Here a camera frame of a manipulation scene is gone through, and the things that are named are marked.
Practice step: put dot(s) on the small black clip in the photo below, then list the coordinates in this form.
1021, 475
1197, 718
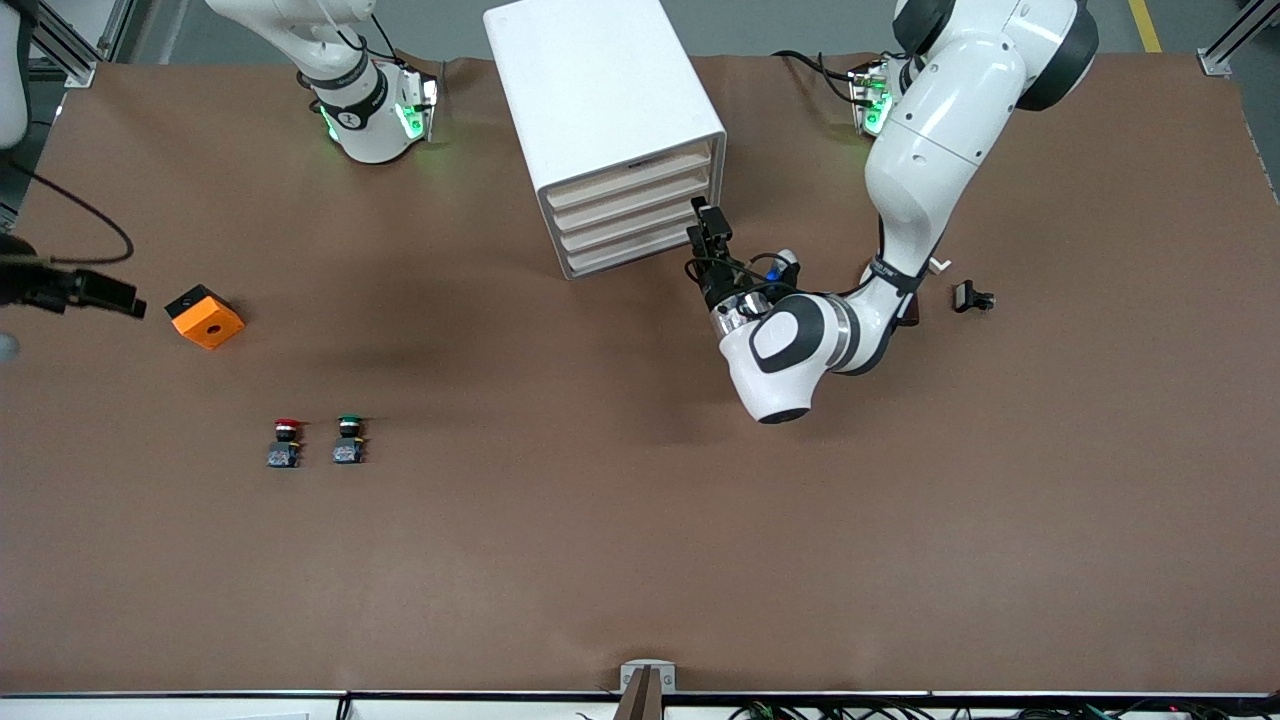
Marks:
965, 297

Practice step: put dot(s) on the white drawer cabinet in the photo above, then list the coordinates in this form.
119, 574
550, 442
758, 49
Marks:
600, 90

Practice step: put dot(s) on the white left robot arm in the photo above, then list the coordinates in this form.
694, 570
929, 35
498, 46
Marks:
930, 150

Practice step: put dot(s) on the white table edge rail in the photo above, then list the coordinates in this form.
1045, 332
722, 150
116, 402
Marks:
450, 708

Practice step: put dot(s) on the grey metal bracket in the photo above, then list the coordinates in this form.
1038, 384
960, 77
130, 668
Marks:
632, 675

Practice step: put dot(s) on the aluminium frame profile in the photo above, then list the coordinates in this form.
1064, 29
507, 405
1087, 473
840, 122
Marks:
70, 55
1225, 50

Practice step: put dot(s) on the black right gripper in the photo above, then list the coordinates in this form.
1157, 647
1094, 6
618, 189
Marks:
38, 288

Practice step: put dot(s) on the orange black button box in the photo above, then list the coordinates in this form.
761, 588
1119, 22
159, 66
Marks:
210, 322

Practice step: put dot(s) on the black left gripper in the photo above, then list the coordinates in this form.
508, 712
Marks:
717, 288

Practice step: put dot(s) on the red push button switch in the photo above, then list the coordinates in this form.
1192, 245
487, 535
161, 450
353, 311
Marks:
284, 450

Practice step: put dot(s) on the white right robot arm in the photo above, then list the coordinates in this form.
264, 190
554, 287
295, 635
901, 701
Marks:
360, 120

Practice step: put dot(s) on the green push button switch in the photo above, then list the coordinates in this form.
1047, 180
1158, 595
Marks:
348, 448

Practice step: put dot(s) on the dark red cylinder part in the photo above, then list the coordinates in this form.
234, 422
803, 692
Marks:
912, 312

